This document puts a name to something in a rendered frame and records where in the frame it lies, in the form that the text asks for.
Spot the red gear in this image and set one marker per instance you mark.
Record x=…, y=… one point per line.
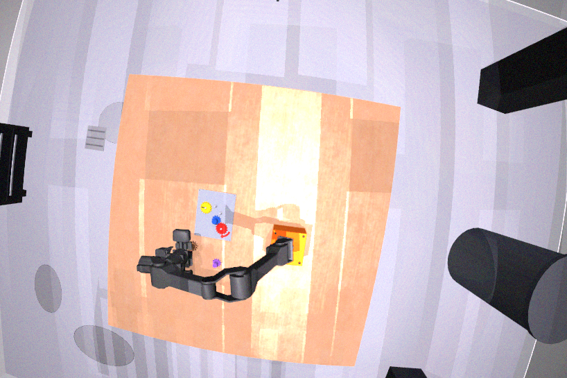
x=223, y=226

